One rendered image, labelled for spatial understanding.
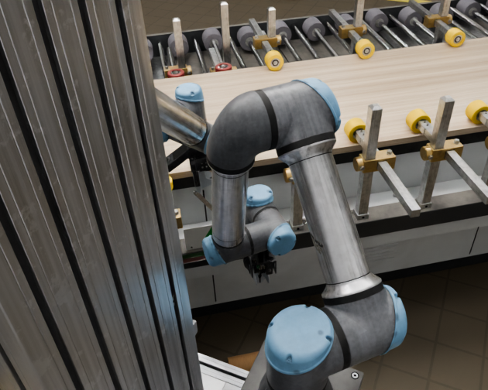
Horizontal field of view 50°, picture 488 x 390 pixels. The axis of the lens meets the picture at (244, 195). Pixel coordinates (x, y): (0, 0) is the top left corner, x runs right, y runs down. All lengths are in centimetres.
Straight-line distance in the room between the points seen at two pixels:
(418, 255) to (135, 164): 221
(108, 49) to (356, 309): 66
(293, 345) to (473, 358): 171
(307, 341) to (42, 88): 65
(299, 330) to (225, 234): 33
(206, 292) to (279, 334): 149
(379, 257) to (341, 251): 158
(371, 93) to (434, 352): 117
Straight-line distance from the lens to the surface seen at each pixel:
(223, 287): 240
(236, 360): 233
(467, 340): 263
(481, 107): 223
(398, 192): 174
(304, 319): 96
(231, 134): 95
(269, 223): 128
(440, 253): 272
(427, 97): 240
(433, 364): 251
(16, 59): 41
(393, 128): 215
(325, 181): 97
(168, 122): 117
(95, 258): 53
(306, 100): 97
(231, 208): 110
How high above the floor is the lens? 203
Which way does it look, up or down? 39 degrees down
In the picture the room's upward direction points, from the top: 3 degrees counter-clockwise
